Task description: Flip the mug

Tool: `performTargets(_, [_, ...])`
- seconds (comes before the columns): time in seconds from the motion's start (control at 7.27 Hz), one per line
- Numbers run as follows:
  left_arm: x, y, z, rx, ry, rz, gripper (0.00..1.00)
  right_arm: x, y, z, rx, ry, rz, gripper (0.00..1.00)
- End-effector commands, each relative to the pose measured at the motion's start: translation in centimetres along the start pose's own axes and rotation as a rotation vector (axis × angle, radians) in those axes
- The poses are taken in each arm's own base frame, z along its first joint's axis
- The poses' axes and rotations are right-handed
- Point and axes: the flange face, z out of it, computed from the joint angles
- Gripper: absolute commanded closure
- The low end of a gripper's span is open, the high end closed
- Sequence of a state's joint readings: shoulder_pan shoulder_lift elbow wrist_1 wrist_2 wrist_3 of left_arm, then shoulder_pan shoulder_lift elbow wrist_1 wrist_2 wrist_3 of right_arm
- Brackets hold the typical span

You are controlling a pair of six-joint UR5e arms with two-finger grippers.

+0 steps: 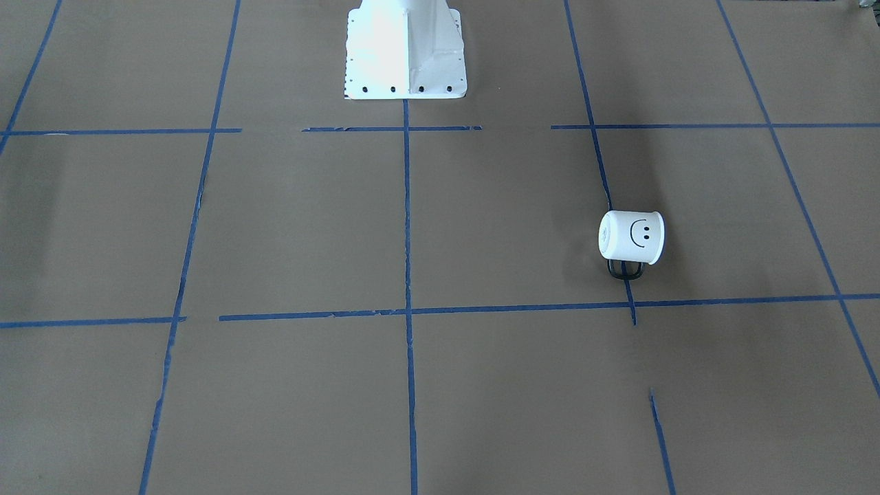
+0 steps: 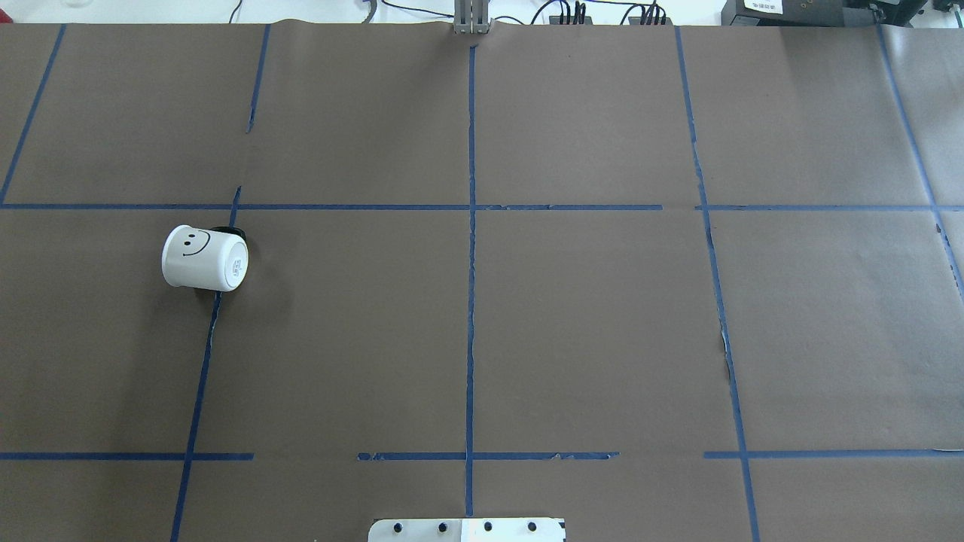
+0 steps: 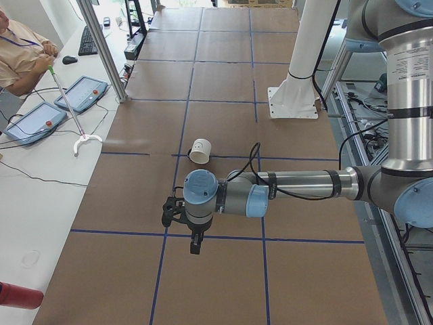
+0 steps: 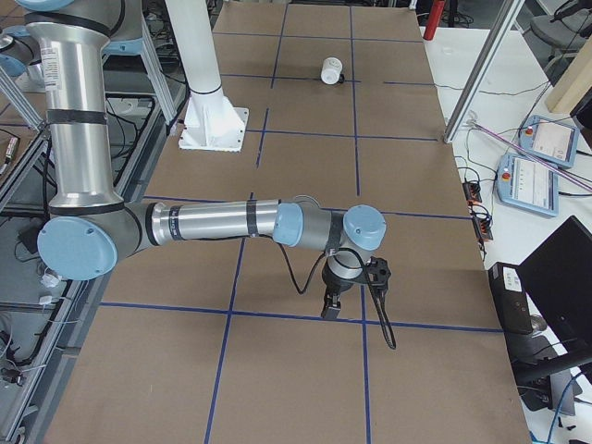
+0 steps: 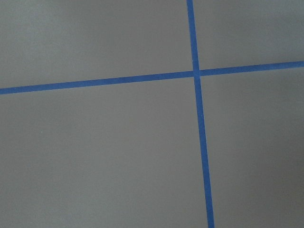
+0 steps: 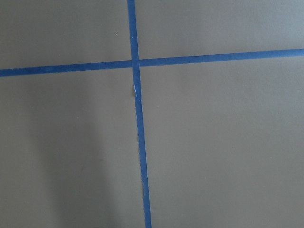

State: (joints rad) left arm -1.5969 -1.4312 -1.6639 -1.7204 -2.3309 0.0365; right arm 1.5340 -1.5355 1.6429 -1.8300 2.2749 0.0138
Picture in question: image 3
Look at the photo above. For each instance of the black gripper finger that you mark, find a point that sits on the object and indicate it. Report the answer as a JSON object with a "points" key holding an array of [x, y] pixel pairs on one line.
{"points": [[194, 248]]}

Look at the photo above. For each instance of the far blue teach pendant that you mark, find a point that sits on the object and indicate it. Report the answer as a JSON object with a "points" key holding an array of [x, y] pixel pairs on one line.
{"points": [[85, 92]]}

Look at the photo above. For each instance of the white reacher grabber stick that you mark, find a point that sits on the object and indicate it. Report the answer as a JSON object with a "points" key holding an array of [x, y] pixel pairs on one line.
{"points": [[83, 136]]}

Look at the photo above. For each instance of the green power drill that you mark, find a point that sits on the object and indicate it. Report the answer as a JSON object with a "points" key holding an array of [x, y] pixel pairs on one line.
{"points": [[381, 84]]}

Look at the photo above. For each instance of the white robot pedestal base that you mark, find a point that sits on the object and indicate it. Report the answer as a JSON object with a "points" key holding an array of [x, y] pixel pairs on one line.
{"points": [[295, 97]]}

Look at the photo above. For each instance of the white smiley mug black handle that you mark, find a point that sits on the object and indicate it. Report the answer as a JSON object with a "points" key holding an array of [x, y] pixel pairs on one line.
{"points": [[200, 151]]}

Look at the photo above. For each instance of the near blue teach pendant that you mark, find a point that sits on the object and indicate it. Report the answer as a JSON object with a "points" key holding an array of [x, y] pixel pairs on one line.
{"points": [[36, 124]]}

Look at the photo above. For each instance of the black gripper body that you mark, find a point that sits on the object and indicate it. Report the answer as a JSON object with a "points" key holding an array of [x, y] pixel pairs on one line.
{"points": [[196, 229]]}

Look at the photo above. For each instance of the aluminium frame post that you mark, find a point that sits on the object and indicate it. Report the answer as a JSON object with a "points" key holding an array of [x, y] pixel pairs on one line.
{"points": [[92, 22]]}

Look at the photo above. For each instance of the red cylinder bottle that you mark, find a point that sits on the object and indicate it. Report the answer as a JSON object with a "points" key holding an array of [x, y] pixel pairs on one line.
{"points": [[20, 297]]}

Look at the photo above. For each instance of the black computer mouse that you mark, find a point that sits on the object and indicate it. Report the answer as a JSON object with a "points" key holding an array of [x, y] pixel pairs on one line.
{"points": [[69, 60]]}

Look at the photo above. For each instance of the aluminium side frame rail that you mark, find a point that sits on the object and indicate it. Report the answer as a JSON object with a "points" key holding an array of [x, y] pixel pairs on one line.
{"points": [[401, 207]]}

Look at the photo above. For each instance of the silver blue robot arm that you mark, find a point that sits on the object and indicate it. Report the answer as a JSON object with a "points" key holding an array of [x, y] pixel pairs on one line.
{"points": [[403, 29]]}

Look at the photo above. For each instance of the black keyboard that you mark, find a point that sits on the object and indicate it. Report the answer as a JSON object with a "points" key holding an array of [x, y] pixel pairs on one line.
{"points": [[87, 45]]}

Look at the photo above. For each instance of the blue teach pendant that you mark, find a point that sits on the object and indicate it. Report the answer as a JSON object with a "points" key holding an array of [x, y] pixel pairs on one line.
{"points": [[36, 124], [85, 92]]}

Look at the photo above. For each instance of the person in beige shirt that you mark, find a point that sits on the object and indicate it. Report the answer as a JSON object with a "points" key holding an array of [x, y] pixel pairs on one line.
{"points": [[25, 56]]}

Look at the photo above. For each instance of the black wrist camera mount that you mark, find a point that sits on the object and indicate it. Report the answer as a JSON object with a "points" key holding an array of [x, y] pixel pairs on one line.
{"points": [[173, 210]]}

